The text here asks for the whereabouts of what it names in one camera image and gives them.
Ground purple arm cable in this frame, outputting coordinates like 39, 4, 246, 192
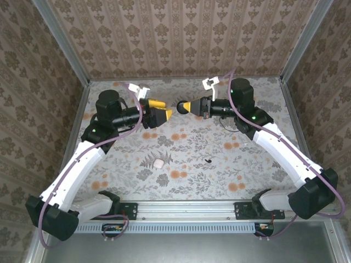
37, 81, 143, 249
218, 68, 346, 239

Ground grey slotted cable duct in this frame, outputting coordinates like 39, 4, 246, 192
75, 222, 257, 234

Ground aluminium frame post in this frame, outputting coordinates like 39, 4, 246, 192
279, 0, 335, 84
30, 0, 91, 87

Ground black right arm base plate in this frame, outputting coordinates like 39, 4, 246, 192
235, 202, 286, 221

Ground small black controller board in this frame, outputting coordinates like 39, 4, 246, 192
101, 223, 124, 238
254, 222, 275, 237

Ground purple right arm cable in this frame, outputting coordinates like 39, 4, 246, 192
218, 68, 346, 239

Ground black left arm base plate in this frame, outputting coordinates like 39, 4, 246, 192
90, 202, 138, 221

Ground aluminium table side rail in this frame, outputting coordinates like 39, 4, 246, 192
61, 81, 91, 176
279, 78, 313, 168

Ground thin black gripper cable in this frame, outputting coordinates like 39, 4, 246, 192
218, 115, 242, 132

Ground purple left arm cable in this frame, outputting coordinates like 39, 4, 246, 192
37, 81, 143, 249

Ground aluminium mounting rail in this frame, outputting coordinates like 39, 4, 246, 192
117, 201, 339, 221

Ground floral patterned table cover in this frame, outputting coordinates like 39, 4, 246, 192
61, 77, 320, 202

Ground grey metal panel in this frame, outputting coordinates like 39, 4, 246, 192
41, 234, 338, 263

